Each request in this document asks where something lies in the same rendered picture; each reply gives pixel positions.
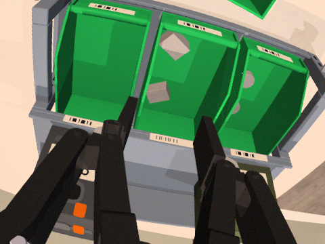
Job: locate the green open-front bin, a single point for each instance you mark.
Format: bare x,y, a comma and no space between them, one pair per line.
97,56
271,106
199,82
258,8

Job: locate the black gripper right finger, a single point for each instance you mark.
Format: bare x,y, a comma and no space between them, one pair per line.
231,196

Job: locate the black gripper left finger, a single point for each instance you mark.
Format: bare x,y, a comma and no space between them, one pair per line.
32,214

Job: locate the grey round disc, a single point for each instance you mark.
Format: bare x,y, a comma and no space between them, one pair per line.
249,79
237,108

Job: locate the grey storage shelf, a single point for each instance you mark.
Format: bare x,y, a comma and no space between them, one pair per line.
160,178

